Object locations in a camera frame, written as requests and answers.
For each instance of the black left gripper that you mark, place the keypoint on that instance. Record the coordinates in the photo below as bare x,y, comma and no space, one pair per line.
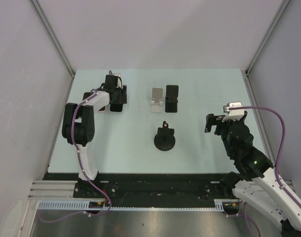
121,98

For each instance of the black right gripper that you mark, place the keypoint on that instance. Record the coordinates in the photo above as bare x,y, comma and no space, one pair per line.
211,119

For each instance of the pink cased smartphone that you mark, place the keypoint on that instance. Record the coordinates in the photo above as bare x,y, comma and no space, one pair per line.
86,95
102,110

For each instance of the black folding phone stand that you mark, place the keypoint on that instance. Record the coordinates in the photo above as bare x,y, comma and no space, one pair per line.
171,99

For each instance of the black round base phone stand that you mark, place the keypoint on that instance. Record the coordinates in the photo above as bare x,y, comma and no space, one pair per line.
164,140

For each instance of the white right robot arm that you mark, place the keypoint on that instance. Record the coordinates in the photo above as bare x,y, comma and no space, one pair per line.
256,182

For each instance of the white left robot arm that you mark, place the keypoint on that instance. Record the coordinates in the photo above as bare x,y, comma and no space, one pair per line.
78,126

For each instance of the silver folding phone stand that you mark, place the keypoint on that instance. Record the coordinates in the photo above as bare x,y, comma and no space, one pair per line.
157,100

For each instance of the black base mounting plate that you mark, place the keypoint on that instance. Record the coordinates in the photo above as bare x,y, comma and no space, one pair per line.
163,190

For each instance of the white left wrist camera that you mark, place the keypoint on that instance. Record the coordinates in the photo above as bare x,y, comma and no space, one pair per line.
119,81

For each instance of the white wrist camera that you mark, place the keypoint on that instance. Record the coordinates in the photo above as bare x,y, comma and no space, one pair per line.
233,111
119,81

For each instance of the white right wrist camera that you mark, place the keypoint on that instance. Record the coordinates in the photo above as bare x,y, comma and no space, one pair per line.
233,111

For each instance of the white slotted cable duct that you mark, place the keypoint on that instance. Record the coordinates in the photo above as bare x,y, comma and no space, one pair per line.
86,205

